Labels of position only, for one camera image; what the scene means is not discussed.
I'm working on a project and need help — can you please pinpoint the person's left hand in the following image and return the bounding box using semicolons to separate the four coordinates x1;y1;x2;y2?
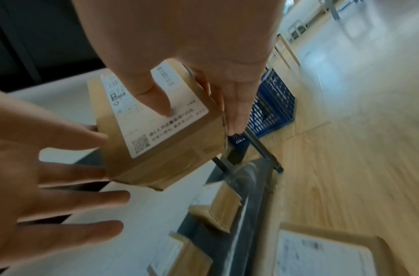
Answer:
0;87;132;270

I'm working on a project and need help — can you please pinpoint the person's right hand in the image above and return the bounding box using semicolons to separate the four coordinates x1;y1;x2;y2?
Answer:
72;0;287;135

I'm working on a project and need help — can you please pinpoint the brown cardboard box white label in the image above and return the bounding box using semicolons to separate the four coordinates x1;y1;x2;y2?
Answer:
86;59;229;192
273;222;412;276

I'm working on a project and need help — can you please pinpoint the dark metal shelf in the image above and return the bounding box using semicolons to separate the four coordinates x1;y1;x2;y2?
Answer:
0;0;285;276

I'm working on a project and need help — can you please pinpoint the group of brown cardboard boxes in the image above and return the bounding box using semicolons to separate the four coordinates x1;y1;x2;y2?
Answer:
147;183;242;276

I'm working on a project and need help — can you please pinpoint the wooden chair with grey seat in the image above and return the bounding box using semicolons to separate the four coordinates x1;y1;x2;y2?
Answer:
273;33;301;69

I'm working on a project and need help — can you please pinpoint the white display shelving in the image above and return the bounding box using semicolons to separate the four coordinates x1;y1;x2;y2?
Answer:
285;17;314;43

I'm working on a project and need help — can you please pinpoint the blue plastic crate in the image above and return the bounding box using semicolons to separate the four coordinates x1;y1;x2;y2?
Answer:
228;67;298;151

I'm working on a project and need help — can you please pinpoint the small grey table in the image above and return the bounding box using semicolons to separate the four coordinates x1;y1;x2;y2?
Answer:
318;0;344;20

